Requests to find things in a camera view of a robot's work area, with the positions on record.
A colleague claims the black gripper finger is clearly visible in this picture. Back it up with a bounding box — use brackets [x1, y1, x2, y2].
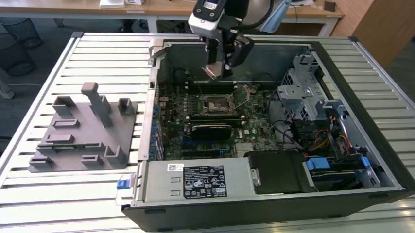
[223, 33, 254, 77]
[205, 38, 222, 65]

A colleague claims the silver topped CPU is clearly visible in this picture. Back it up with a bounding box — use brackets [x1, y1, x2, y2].
[201, 62, 227, 80]

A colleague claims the metal socket cover frame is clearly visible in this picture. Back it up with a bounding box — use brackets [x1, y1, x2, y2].
[229, 84, 254, 109]

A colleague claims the CPU socket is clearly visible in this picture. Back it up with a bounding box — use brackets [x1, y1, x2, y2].
[202, 95, 235, 115]

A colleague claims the metal drive cage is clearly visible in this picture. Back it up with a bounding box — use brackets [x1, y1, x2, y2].
[277, 54, 345, 122]

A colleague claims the green motherboard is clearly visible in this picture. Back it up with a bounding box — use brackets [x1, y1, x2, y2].
[155, 80, 283, 161]

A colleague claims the black graphics card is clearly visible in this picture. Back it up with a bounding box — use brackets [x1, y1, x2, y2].
[190, 124, 234, 141]

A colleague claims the silver finned heatsink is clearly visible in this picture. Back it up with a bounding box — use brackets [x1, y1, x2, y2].
[235, 142, 257, 156]

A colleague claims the wooden cabinet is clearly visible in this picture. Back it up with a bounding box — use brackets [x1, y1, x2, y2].
[333, 0, 415, 68]

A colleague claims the grey parts rack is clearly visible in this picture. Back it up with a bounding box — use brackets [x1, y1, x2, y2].
[27, 82, 139, 173]

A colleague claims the black plastic shroud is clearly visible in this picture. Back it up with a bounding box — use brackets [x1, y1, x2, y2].
[249, 150, 318, 195]

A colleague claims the blue disk carrier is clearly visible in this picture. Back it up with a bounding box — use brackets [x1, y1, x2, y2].
[305, 156, 333, 174]

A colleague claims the silver power supply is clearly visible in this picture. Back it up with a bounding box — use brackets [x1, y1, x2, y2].
[131, 159, 262, 203]

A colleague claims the green RAM stick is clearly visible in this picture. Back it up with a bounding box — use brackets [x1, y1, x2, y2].
[54, 144, 99, 150]

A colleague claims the black mesh waste bin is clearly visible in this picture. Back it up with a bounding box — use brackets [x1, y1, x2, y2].
[0, 18, 43, 48]
[0, 33, 36, 77]

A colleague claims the black PC case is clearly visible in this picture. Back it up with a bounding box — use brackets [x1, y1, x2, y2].
[115, 31, 409, 233]

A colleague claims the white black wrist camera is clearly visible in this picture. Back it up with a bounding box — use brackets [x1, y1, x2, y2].
[187, 0, 229, 39]

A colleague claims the wooden desk white frame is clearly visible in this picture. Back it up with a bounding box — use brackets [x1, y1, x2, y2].
[147, 0, 346, 37]
[0, 0, 154, 27]

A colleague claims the orange yellow wire bundle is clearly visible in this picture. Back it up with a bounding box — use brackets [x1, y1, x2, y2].
[305, 128, 353, 156]

